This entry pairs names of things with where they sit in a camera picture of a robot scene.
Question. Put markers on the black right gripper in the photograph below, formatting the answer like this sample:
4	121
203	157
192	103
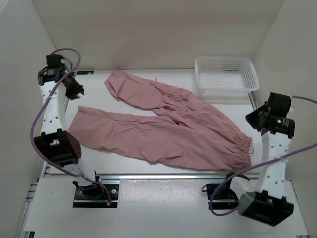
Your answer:
250	117

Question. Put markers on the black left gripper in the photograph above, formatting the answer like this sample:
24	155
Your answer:
78	89

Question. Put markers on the pink trousers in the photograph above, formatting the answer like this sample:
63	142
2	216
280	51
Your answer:
185	131

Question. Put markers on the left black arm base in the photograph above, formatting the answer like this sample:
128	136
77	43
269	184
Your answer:
95	196

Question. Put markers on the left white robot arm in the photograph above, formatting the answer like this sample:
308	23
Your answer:
58	147

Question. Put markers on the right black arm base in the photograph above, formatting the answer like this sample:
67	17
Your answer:
225	198

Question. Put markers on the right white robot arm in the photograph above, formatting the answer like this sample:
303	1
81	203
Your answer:
266	201

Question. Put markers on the white plastic basket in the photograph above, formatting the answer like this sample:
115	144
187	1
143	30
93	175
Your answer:
225	77

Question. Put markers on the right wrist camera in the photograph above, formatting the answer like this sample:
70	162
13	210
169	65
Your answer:
278	105

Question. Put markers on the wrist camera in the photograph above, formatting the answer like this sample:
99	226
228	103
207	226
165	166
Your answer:
278	105
54	62

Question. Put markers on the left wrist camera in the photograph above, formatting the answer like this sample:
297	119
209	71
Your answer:
54	62

